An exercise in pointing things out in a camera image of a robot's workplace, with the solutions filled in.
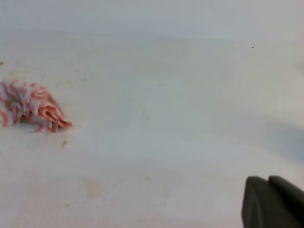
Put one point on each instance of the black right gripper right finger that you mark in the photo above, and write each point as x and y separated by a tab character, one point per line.
292	196

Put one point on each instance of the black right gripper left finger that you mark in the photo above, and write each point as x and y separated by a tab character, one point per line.
263	207

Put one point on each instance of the pink white striped rag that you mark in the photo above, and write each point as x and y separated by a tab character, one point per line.
31	103

